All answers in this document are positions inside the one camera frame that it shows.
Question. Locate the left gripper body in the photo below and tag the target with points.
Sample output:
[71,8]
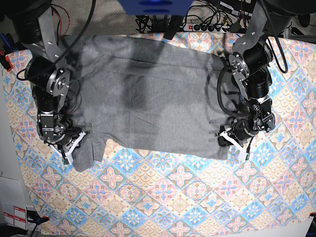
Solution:
[241,129]

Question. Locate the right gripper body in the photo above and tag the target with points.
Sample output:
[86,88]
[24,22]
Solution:
[64,134]

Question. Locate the grey T-shirt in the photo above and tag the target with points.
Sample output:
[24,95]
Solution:
[145,94]

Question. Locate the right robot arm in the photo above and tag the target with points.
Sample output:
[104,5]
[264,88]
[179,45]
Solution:
[39,28]

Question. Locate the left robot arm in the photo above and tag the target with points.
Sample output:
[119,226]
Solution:
[248,63]

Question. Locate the red clamp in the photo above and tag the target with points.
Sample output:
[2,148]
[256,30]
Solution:
[5,61]

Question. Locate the white box red labels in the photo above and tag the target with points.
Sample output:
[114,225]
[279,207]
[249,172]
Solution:
[13,203]

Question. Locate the colourful patterned tablecloth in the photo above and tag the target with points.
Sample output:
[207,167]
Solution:
[139,193]

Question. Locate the blue box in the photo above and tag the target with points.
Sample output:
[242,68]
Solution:
[156,7]

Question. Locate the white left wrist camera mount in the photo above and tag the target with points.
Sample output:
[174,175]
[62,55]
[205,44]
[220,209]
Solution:
[244,154]

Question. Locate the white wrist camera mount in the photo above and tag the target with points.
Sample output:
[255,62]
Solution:
[66,145]
[244,154]

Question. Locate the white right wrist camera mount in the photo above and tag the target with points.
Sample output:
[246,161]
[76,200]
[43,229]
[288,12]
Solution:
[66,145]

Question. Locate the white power strip red switch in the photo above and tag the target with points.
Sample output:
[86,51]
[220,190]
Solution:
[195,27]

